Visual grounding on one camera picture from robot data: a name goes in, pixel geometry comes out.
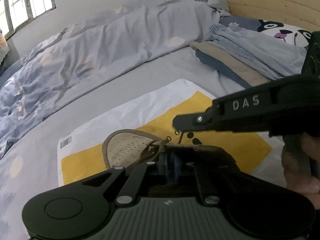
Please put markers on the crumpled blue duvet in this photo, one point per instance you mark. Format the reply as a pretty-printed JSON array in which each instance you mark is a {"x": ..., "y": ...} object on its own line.
[{"x": 94, "y": 52}]

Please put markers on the patterned window curtain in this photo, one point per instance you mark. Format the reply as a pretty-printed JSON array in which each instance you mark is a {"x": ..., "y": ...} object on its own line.
[{"x": 4, "y": 48}]

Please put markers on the white yellow plastic mailer bag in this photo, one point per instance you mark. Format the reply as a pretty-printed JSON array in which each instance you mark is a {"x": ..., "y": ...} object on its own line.
[{"x": 79, "y": 153}]

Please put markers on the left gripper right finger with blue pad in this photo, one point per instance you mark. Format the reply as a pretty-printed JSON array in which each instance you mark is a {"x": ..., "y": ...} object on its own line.
[{"x": 197, "y": 179}]

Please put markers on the beige brown sneaker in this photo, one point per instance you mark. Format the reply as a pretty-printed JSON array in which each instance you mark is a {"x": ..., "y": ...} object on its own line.
[{"x": 123, "y": 148}]

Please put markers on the folded beige garment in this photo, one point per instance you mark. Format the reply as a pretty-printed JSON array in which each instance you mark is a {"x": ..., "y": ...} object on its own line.
[{"x": 247, "y": 73}]

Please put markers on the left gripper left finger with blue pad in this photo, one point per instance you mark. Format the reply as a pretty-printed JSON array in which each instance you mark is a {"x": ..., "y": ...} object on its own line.
[{"x": 146, "y": 180}]

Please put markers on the panda print pillow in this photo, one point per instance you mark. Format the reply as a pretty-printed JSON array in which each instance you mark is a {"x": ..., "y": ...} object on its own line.
[{"x": 288, "y": 33}]

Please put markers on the wooden bed frame board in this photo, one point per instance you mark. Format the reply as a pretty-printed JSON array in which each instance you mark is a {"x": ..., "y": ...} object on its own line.
[{"x": 300, "y": 13}]

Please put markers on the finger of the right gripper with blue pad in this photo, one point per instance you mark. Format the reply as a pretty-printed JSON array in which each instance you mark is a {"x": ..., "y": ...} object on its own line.
[{"x": 192, "y": 122}]

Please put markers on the folded light blue jeans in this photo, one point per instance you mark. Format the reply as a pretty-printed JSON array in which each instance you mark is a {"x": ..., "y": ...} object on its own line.
[{"x": 271, "y": 57}]

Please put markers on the blue printed bed sheet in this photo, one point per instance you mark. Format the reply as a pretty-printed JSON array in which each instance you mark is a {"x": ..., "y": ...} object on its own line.
[{"x": 30, "y": 166}]

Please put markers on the window with bars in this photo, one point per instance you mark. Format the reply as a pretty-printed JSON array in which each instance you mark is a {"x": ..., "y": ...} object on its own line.
[{"x": 16, "y": 14}]

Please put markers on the person right hand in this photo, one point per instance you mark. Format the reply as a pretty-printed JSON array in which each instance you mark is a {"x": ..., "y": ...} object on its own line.
[{"x": 297, "y": 179}]

